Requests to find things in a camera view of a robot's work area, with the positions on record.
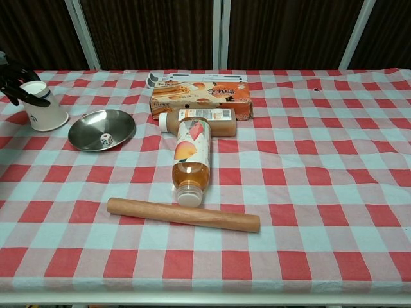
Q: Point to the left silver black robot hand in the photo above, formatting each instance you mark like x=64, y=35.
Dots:
x=13, y=83

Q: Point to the white paper cup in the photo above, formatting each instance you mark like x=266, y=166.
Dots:
x=48, y=114

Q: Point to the small white die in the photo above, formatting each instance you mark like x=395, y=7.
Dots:
x=106, y=139

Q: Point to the round metal plate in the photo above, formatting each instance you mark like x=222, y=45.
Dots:
x=93, y=126

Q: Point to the dark corrugated partition panel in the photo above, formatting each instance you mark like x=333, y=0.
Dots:
x=151, y=35
x=35, y=32
x=388, y=35
x=289, y=35

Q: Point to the peach juice bottle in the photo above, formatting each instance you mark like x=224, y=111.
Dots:
x=192, y=160

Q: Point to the orange snack box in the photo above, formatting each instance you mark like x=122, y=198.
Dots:
x=218, y=96

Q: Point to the brown drink bottle white cap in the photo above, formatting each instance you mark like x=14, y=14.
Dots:
x=221, y=123

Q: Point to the wooden rolling pin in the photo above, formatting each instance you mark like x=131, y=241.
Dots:
x=183, y=214

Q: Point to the red white checkered tablecloth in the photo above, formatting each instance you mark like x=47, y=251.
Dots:
x=289, y=192

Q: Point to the white slanted partition post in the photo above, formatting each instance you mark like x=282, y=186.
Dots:
x=83, y=35
x=356, y=35

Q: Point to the white upright partition post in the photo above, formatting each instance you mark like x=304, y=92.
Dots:
x=220, y=35

